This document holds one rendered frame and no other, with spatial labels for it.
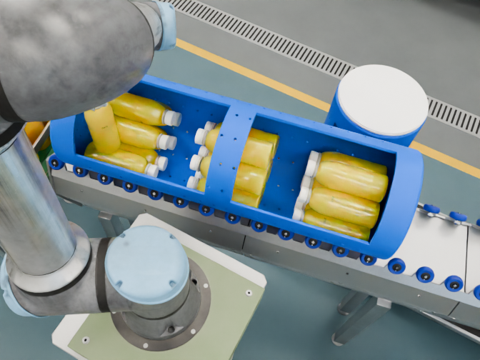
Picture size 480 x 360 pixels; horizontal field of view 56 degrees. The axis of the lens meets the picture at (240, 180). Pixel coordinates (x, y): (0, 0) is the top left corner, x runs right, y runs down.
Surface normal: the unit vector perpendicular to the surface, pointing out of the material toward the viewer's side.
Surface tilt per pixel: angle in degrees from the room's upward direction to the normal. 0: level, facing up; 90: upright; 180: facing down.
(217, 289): 1
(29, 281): 40
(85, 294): 45
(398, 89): 0
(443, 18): 0
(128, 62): 85
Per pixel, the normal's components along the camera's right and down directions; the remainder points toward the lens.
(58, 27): 0.61, -0.04
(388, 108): 0.06, -0.51
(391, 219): -0.18, 0.25
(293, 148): -0.24, 0.50
